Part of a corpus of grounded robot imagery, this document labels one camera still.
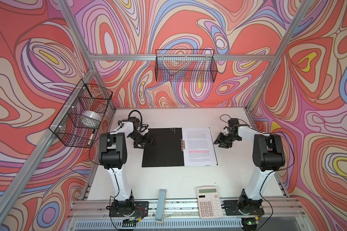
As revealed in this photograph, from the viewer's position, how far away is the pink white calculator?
0.72 metres

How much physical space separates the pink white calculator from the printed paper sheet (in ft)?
0.52

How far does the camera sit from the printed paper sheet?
919mm
